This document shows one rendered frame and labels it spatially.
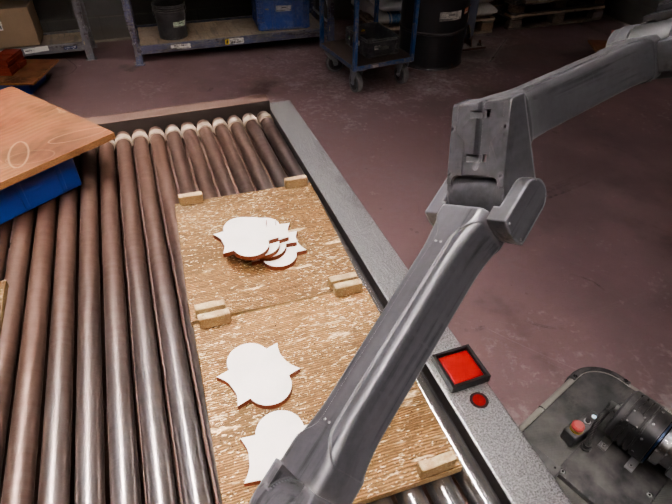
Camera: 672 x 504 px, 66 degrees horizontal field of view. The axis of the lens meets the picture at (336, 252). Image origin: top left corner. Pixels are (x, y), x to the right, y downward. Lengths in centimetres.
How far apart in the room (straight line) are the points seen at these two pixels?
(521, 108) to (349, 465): 38
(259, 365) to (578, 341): 173
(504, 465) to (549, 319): 161
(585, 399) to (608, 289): 92
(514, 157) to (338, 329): 55
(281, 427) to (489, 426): 34
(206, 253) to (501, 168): 77
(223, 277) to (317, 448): 67
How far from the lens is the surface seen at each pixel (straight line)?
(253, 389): 90
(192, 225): 126
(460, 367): 96
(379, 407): 50
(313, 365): 93
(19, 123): 165
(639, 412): 172
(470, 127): 57
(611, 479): 176
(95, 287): 120
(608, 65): 73
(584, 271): 278
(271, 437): 84
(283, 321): 100
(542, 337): 238
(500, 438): 92
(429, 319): 51
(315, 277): 108
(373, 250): 119
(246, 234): 113
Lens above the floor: 168
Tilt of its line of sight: 40 degrees down
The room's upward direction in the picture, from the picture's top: 1 degrees clockwise
